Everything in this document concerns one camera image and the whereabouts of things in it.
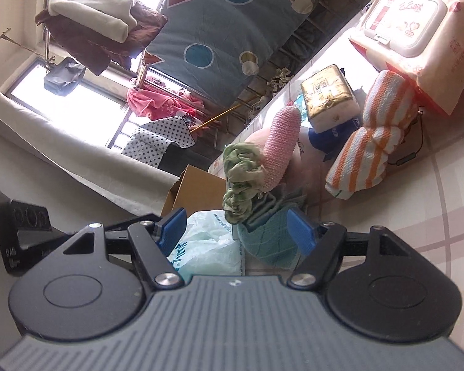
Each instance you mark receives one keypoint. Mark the brown cloth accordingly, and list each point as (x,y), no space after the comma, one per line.
(85,42)

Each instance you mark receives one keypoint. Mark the pink knitted sponge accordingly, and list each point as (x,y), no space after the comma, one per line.
(280,150)

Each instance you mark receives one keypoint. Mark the pink clothing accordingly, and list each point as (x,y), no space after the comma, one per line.
(154,100)

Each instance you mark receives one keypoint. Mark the teal towel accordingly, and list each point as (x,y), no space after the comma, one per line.
(268,243)

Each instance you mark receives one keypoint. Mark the dark hanging bag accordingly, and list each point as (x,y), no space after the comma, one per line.
(64,77)

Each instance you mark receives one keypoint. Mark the grey quilt with circles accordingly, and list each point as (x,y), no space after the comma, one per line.
(224,27)

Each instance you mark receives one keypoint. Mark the pink white wet wipes pack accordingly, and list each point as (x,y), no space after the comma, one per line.
(406,19)

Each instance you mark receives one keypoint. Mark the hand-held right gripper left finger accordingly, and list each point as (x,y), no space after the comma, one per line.
(170,228)

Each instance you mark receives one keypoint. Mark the green scrunchie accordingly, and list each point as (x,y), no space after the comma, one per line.
(241,162)

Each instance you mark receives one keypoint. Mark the yellow stick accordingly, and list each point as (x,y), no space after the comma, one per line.
(216,118)

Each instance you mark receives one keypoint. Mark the pink plush toy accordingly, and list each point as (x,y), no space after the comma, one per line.
(301,166)

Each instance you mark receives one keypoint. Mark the blue white soft packet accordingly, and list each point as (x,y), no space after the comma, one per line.
(332,137)

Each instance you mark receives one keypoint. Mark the star print cloth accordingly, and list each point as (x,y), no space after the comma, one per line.
(158,139)

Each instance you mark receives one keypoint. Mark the orange striped towel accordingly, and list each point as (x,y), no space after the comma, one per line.
(375,135)

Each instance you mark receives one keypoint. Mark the white plastic bag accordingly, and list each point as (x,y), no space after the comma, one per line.
(205,243)

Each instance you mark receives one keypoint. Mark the white folded blanket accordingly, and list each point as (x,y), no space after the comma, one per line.
(96,4)

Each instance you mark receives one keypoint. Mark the cardboard box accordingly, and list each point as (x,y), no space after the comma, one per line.
(199,185)

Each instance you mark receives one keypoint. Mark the cream curtain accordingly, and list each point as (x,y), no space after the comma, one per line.
(62,150)

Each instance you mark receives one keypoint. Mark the metal drying rack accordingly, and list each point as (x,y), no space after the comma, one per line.
(11,42)

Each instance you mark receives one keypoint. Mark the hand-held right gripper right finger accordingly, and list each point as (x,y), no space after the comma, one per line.
(301,232)

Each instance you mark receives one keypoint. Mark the gold tissue pack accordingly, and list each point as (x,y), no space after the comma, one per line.
(326,92)

